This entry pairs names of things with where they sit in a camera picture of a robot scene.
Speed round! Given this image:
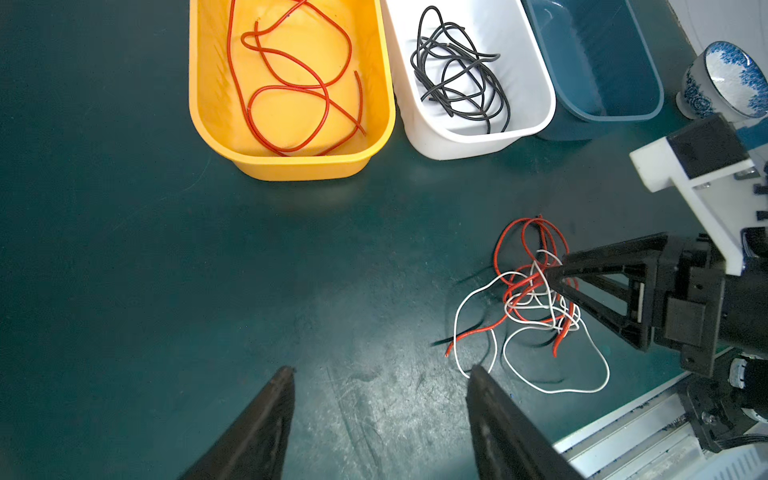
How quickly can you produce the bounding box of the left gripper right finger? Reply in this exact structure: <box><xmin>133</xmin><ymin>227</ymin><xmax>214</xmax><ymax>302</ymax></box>
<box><xmin>466</xmin><ymin>365</ymin><xmax>582</xmax><ymax>479</ymax></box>

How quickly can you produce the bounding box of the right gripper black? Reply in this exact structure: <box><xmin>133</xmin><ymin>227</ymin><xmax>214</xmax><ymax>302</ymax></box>
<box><xmin>544</xmin><ymin>233</ymin><xmax>767</xmax><ymax>377</ymax></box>

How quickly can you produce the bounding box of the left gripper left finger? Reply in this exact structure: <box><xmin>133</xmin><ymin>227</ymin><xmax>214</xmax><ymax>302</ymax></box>
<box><xmin>181</xmin><ymin>366</ymin><xmax>295</xmax><ymax>479</ymax></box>

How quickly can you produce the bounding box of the cable bundle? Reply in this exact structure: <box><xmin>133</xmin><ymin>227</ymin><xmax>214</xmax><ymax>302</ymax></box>
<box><xmin>443</xmin><ymin>214</ymin><xmax>611</xmax><ymax>395</ymax></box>

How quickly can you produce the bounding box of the black cable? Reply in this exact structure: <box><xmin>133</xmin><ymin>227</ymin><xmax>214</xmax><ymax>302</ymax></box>
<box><xmin>410</xmin><ymin>5</ymin><xmax>512</xmax><ymax>134</ymax></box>

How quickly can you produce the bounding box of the red cable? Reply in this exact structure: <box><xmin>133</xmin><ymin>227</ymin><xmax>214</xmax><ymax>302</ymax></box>
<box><xmin>226</xmin><ymin>0</ymin><xmax>367</xmax><ymax>157</ymax></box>

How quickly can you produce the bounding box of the blue plastic tray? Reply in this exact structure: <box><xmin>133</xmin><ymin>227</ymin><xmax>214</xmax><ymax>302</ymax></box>
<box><xmin>523</xmin><ymin>0</ymin><xmax>664</xmax><ymax>141</ymax></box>

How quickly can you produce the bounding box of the blue white ceramic bowl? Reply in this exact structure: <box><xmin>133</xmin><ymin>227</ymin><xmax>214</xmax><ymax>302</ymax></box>
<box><xmin>676</xmin><ymin>41</ymin><xmax>767</xmax><ymax>123</ymax></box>

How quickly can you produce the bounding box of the white plastic tray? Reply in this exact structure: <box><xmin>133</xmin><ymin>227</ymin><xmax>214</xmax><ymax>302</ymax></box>
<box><xmin>382</xmin><ymin>1</ymin><xmax>555</xmax><ymax>160</ymax></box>

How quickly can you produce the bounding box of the yellow plastic tray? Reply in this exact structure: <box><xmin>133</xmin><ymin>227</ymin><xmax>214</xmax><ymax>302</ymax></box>
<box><xmin>189</xmin><ymin>1</ymin><xmax>395</xmax><ymax>181</ymax></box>

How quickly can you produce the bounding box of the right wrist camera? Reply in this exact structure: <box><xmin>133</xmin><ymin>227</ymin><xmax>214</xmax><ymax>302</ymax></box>
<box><xmin>630</xmin><ymin>114</ymin><xmax>767</xmax><ymax>276</ymax></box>

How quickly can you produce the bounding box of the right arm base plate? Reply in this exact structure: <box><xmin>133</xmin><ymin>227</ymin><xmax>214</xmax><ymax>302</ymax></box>
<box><xmin>681</xmin><ymin>349</ymin><xmax>767</xmax><ymax>453</ymax></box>

